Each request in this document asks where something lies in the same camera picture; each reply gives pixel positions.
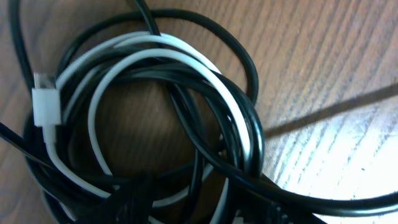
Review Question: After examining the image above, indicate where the black usb cable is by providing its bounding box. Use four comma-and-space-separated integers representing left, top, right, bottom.
0, 0, 398, 224

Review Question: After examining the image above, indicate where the white usb cable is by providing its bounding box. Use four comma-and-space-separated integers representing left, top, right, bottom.
30, 30, 252, 224

